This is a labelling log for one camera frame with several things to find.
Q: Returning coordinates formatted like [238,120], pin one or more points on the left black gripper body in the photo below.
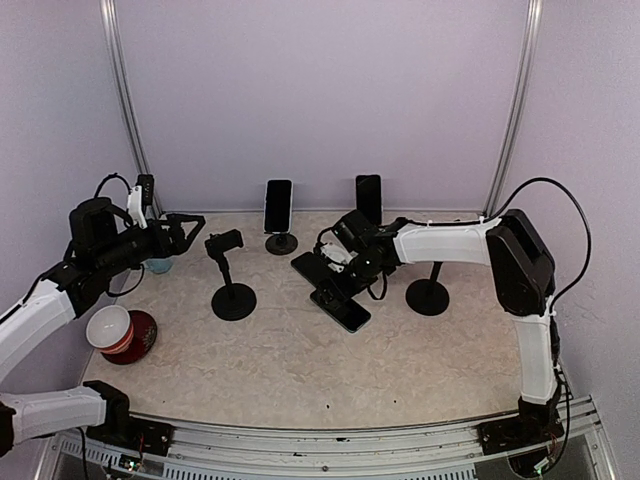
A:
[115,257]

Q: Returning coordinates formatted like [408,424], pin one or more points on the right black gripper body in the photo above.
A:
[364,273]

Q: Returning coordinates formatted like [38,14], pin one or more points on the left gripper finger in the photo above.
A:
[179,220]
[181,242]

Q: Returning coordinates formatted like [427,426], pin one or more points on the dark teal phone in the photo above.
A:
[355,315]

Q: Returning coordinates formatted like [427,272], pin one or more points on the clear case phone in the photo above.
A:
[369,197]

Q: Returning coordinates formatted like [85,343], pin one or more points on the black clamp phone stand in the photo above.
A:
[428,297]
[233,301]

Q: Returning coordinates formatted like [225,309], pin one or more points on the plate phone stand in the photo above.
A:
[281,244]

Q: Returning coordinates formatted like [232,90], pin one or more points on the blue case phone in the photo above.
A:
[278,206]

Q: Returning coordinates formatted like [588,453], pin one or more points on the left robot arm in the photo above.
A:
[57,297]

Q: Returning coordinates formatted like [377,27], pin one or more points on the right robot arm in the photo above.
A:
[522,267]

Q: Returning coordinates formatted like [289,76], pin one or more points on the top black phone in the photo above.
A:
[312,268]

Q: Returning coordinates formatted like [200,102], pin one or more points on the light blue mug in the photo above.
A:
[159,265]

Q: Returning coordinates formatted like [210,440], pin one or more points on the dark red saucer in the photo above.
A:
[145,332]

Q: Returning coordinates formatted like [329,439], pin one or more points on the white and red bowl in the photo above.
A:
[110,330]

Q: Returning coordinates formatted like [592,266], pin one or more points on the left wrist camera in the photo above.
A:
[140,198]

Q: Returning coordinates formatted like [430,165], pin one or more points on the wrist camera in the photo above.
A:
[336,256]
[140,198]

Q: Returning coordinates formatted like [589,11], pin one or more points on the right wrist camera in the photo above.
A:
[336,256]

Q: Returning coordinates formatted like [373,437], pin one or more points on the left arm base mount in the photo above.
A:
[134,433]

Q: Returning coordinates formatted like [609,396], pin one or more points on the front aluminium rail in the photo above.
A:
[445,450]

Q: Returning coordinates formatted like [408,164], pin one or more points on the right aluminium frame post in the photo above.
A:
[517,106]

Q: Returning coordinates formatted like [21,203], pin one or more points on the aluminium frame post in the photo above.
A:
[517,106]
[118,65]

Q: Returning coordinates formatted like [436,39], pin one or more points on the left aluminium frame post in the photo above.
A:
[118,65]

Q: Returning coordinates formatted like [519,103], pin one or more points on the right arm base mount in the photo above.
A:
[514,433]

